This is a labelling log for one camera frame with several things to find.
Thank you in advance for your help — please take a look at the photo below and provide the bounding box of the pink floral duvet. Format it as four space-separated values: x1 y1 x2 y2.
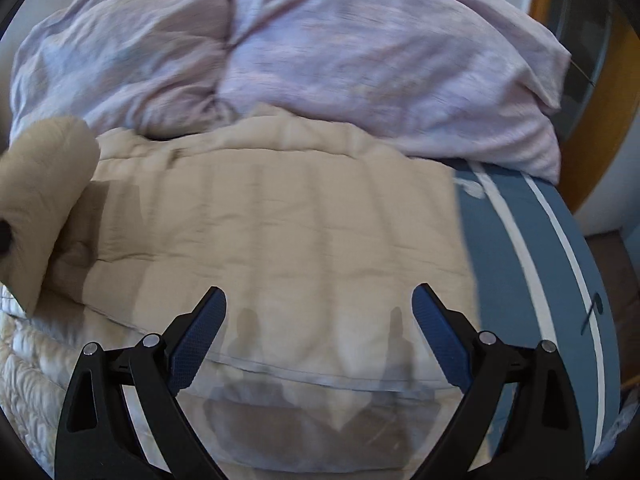
10 0 241 141

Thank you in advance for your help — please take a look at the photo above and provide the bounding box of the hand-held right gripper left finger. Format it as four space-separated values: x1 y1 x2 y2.
55 286 227 480

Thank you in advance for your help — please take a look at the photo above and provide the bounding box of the frosted glass door panel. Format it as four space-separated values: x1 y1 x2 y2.
542 0 615 128

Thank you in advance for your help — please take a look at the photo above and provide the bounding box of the wooden door frame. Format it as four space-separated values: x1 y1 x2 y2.
529 0 640 213

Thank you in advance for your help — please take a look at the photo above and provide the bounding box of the beige down jacket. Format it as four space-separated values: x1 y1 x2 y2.
0 104 483 476

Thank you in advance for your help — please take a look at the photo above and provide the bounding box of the blue white-striped bed sheet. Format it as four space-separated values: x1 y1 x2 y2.
450 159 626 466

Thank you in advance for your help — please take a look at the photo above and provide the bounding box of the pink floral pillow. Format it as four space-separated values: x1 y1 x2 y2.
217 0 573 186

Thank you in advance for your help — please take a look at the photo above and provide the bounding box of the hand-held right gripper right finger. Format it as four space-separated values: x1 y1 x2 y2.
411 283 589 480

